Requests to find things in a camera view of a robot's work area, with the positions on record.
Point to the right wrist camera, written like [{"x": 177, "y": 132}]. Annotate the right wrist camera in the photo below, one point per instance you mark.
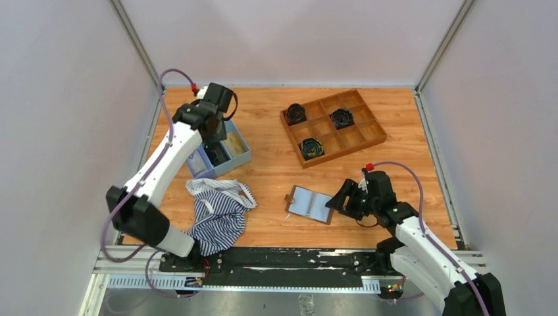
[{"x": 365, "y": 170}]

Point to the brown leather card holder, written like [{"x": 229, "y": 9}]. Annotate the brown leather card holder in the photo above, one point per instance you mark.
[{"x": 309, "y": 204}]

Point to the blue three-compartment organizer box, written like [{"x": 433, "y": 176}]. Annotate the blue three-compartment organizer box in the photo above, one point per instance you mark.
[{"x": 233, "y": 163}]

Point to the black rolled belt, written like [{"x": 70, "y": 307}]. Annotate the black rolled belt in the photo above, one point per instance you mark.
[
  {"x": 342, "y": 118},
  {"x": 295, "y": 114},
  {"x": 311, "y": 148}
]

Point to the black rolled belt centre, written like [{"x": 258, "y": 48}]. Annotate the black rolled belt centre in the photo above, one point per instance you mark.
[{"x": 342, "y": 118}]

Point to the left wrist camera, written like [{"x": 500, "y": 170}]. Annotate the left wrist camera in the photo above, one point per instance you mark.
[{"x": 199, "y": 90}]

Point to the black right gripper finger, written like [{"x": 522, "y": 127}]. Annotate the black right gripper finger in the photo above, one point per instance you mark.
[
  {"x": 347, "y": 197},
  {"x": 353, "y": 211}
]

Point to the black rolled belt front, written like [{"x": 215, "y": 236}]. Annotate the black rolled belt front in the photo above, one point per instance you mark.
[{"x": 311, "y": 148}]

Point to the wooden nine-compartment tray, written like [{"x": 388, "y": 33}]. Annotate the wooden nine-compartment tray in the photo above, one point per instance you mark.
[{"x": 365, "y": 133}]

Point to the yellow card in organizer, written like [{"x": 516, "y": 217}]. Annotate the yellow card in organizer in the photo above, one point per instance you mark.
[{"x": 234, "y": 145}]

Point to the black rolled belt back left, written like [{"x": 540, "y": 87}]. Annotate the black rolled belt back left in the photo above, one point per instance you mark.
[{"x": 295, "y": 114}]

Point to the aluminium front rail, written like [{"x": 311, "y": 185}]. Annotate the aluminium front rail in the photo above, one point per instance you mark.
[{"x": 141, "y": 272}]

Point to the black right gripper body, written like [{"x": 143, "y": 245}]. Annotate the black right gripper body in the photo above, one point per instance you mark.
[{"x": 372, "y": 205}]

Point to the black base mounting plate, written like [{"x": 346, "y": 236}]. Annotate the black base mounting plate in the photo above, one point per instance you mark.
[{"x": 277, "y": 268}]

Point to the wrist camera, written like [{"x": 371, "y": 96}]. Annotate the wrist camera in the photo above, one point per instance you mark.
[
  {"x": 199, "y": 90},
  {"x": 365, "y": 170}
]

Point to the blue white striped cloth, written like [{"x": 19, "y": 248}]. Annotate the blue white striped cloth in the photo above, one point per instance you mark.
[{"x": 219, "y": 212}]

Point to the black card in organizer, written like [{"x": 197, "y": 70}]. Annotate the black card in organizer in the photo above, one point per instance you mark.
[{"x": 216, "y": 153}]

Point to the white card in organizer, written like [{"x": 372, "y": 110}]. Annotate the white card in organizer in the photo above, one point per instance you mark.
[{"x": 196, "y": 164}]

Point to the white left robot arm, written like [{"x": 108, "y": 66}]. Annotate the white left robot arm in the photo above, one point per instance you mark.
[{"x": 134, "y": 207}]

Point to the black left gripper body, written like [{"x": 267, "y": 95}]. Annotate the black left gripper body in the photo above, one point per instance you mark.
[{"x": 221, "y": 133}]

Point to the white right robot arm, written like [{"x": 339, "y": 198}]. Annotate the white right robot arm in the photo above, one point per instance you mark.
[{"x": 414, "y": 251}]

